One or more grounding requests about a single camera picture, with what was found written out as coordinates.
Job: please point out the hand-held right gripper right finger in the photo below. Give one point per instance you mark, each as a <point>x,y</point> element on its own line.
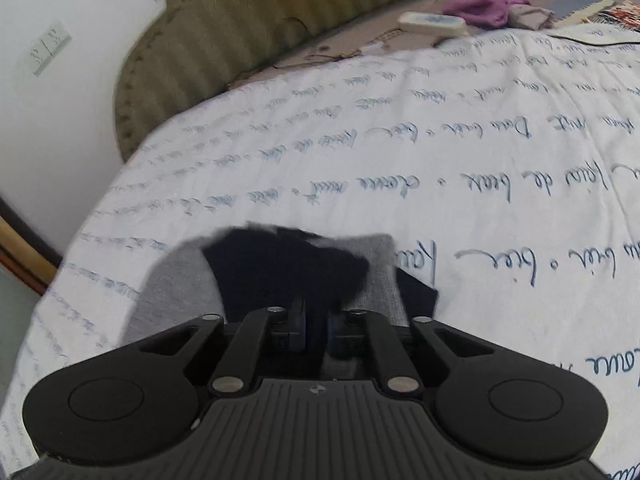
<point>336,332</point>

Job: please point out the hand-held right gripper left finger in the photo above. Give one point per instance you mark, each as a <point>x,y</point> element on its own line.
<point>298,327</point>

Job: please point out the navy and grey garment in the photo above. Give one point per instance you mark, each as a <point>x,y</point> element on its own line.
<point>280,270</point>

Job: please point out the white script-printed blanket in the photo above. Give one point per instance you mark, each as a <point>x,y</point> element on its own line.
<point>350,160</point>

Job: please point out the brown bed sheet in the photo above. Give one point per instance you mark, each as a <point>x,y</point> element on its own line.
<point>360,40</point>

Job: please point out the olive padded headboard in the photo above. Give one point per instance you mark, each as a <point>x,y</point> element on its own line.
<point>250,15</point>

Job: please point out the white remote control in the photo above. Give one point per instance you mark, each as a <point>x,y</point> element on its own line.
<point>432,23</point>

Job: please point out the purple cloth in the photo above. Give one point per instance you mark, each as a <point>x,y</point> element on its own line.
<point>482,5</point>

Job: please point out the beige cloth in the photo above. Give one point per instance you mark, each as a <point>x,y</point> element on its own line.
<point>532,16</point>

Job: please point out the red patterned cloth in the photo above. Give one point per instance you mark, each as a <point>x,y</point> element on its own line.
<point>622,14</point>

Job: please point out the wooden furniture frame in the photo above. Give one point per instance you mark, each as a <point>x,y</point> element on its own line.
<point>25,240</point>

